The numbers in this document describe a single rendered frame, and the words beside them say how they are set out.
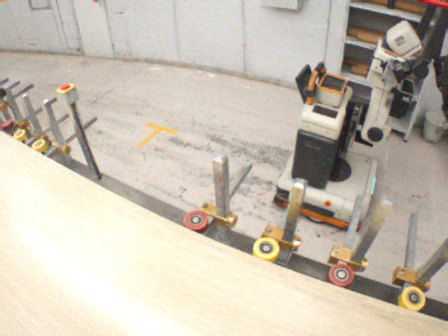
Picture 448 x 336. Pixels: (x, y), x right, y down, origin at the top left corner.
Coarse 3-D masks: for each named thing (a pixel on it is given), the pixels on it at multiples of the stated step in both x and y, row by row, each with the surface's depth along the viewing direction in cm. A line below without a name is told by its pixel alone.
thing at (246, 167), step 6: (246, 162) 130; (240, 168) 128; (246, 168) 128; (240, 174) 125; (246, 174) 128; (234, 180) 123; (240, 180) 123; (234, 186) 120; (234, 192) 121; (210, 222) 108; (204, 234) 105
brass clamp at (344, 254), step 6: (336, 246) 94; (330, 252) 96; (342, 252) 92; (348, 252) 91; (330, 258) 92; (336, 258) 91; (342, 258) 90; (348, 258) 90; (366, 258) 89; (348, 264) 90; (354, 264) 88; (360, 264) 88; (366, 264) 88; (354, 270) 90; (360, 270) 88
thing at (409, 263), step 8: (416, 216) 101; (408, 224) 101; (416, 224) 98; (408, 232) 98; (416, 232) 95; (408, 240) 94; (416, 240) 93; (408, 248) 91; (408, 256) 88; (408, 264) 86; (400, 288) 83
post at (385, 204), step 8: (384, 200) 69; (392, 200) 70; (376, 208) 74; (384, 208) 70; (376, 216) 73; (384, 216) 72; (368, 224) 79; (376, 224) 75; (368, 232) 78; (376, 232) 76; (360, 240) 84; (368, 240) 80; (360, 248) 84; (368, 248) 82; (352, 256) 88; (360, 256) 86
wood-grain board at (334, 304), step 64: (0, 192) 111; (64, 192) 110; (0, 256) 86; (64, 256) 88; (128, 256) 89; (192, 256) 89; (0, 320) 69; (64, 320) 71; (128, 320) 73; (192, 320) 73; (256, 320) 73; (320, 320) 71; (384, 320) 68
